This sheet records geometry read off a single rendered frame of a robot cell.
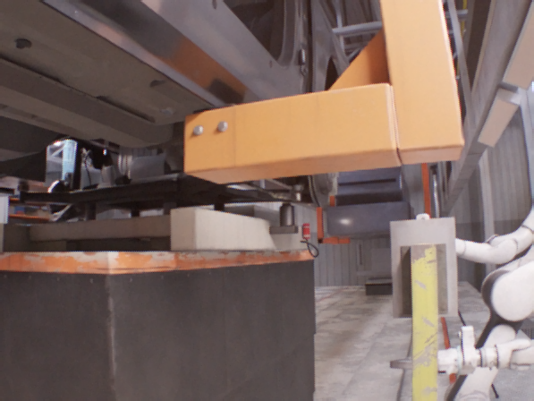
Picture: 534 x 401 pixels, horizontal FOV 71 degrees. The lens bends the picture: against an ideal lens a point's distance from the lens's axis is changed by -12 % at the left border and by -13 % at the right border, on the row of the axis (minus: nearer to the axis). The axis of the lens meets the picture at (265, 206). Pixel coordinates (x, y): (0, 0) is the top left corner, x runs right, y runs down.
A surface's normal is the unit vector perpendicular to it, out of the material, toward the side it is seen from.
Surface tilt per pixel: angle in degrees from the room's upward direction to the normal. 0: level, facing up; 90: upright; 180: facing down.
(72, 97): 98
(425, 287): 90
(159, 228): 90
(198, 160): 90
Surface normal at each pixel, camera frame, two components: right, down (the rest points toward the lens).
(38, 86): 0.92, 0.07
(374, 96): -0.37, -0.09
